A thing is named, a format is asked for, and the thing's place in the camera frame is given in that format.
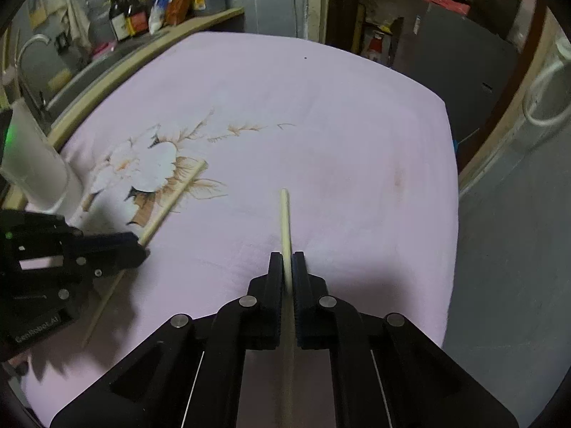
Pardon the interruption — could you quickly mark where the dark soy sauce bottle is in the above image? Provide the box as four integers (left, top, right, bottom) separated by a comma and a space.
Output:
108, 0, 131, 42

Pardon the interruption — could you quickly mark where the white hose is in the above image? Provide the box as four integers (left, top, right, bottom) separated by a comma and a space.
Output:
521, 35, 571, 128

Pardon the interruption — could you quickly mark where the brown sauce bottle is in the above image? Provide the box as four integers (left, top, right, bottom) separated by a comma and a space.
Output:
125, 0, 148, 38

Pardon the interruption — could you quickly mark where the chrome sink faucet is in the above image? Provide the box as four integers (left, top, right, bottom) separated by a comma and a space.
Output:
15, 33, 52, 112

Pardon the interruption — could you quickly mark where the hanging beige towel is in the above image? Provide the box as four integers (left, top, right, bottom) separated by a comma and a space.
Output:
47, 0, 93, 52

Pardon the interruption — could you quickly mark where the pale bamboo chopstick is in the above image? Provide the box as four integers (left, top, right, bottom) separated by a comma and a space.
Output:
280, 188, 295, 427

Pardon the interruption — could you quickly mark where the grey cabinet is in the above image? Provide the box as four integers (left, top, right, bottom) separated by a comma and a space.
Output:
395, 4, 519, 142

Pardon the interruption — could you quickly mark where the wooden door frame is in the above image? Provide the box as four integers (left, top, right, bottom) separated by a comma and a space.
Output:
457, 0, 559, 193

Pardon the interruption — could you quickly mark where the pink floral tablecloth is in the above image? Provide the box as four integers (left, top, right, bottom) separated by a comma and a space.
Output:
22, 32, 458, 424

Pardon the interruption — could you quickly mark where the white plastic utensil holder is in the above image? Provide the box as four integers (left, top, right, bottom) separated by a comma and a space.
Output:
1, 98, 83, 218

